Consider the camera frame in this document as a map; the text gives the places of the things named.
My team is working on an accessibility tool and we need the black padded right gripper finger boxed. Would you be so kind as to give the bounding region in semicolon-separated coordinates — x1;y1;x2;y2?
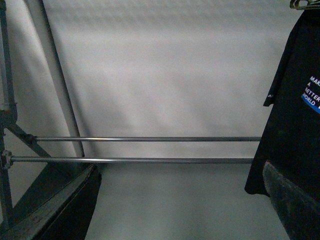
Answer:
263;161;320;240

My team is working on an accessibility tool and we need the black printed t-shirt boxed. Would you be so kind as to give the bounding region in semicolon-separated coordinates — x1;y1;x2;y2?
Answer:
244;9;320;198

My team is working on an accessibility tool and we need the clothes hanger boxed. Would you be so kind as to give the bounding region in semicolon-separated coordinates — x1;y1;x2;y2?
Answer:
289;0;320;11

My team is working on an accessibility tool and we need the dark base panel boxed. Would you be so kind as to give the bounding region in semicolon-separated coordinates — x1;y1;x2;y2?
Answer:
0;166;102;240

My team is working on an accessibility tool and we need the white backdrop roll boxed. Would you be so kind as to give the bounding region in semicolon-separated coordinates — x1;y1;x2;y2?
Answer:
26;0;86;158

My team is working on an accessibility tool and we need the lower steel rack rail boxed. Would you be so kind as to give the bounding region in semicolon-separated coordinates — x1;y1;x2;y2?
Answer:
8;156;253;164

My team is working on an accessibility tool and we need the steel rack rail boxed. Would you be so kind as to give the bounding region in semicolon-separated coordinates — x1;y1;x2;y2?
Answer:
8;156;253;164
34;136;261;142

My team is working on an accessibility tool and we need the upper steel rack rail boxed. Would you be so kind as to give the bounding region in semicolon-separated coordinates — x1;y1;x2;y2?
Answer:
34;136;261;142

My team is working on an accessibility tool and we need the grey metal rack frame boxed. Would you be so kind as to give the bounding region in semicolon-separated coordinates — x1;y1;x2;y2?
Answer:
0;0;48;230

